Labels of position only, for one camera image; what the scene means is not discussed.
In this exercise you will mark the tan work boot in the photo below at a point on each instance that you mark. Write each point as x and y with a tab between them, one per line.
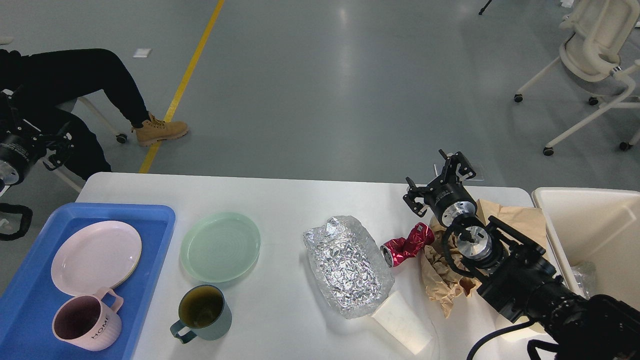
160	130

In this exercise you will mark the green plate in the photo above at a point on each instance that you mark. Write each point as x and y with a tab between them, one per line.
220	247

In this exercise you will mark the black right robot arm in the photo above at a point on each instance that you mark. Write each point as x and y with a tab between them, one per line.
517	281

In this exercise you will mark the black tripod stand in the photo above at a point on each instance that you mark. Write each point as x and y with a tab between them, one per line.
484	8

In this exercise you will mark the white office chair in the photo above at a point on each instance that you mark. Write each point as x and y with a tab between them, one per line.
591	58

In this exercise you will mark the pink HOME mug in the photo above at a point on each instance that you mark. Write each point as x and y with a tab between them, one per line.
89	321

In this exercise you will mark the pink plate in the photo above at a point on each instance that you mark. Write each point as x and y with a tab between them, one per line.
100	255

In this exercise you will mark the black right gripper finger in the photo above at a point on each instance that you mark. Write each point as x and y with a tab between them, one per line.
456	169
418	198

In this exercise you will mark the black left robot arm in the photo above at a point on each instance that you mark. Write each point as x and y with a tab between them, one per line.
37	192

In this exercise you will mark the teal mug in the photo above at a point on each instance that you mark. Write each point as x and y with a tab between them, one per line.
203	312

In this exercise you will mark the clear plastic in bin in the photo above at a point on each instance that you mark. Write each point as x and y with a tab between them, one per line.
586	278

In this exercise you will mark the crumpled brown paper bag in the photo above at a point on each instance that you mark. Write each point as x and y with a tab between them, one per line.
441	283

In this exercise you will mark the crushed red can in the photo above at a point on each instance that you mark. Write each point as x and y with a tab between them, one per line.
397	250

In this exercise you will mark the blue plastic tray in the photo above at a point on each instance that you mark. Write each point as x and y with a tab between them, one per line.
31	299

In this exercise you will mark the white paper cup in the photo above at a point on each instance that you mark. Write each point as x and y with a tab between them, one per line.
397	317

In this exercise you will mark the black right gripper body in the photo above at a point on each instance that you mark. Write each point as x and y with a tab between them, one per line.
451	203

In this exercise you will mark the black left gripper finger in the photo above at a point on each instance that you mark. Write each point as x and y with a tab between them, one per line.
10	119
61	146

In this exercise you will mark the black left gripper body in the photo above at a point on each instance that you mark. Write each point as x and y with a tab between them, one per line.
17	156

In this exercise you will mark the white paper scrap on floor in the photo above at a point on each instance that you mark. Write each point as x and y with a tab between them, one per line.
142	53

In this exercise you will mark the beige plastic bin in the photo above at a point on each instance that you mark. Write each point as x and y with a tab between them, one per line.
595	225

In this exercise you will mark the crumpled aluminium foil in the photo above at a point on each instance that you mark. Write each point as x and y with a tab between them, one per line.
348	266

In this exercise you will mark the seated person in black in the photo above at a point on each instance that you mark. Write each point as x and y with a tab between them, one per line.
42	82

